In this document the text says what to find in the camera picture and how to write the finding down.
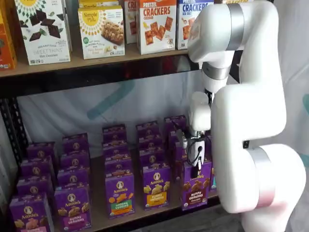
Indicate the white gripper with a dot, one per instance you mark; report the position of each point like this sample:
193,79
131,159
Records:
196,154

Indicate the purple Annie's box brown patch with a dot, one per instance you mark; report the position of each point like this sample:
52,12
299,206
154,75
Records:
179,164
175,123
173,137
196,193

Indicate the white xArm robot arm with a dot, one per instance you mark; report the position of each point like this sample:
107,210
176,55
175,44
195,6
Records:
253,108

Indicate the purple Annie's box teal patch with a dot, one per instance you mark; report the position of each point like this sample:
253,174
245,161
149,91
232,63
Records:
209,145
213,181

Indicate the purple Annie's box yellow patch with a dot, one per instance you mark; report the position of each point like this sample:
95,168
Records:
149,142
156,188
147,129
152,157

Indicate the purple Annie's box green patch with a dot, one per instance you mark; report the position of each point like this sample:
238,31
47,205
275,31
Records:
114,134
116,149
119,195
118,165

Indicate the wooden shelf board Annie's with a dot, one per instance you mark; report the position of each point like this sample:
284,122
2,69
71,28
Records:
96,174

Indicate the purple Annie's box magenta patch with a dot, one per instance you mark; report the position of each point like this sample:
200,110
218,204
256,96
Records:
72,177
74,160
72,207
76,143

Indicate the wooden shelf board crackers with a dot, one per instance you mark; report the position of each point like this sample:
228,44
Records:
101,63

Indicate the orange cheddar pretzel crackers box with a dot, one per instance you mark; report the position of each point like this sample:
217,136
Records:
157,29
130,21

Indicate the blue sea salt crackers box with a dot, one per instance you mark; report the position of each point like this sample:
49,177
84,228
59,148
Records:
183,24

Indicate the purple Annie's box pink patch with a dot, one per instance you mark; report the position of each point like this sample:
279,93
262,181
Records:
36,168
33,186
41,151
29,212

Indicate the white Simple Mills bar box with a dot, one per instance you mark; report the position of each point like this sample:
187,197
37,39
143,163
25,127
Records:
99,3
101,33

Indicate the white Sweet Thins box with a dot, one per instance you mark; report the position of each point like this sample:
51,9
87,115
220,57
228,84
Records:
46,36

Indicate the orange Simple Mills box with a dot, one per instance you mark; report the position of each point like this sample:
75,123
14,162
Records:
6,43

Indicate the white plastic sheet curtain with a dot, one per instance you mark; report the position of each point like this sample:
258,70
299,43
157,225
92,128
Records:
72,108

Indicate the black metal shelving frame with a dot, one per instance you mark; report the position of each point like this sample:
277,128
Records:
72,82

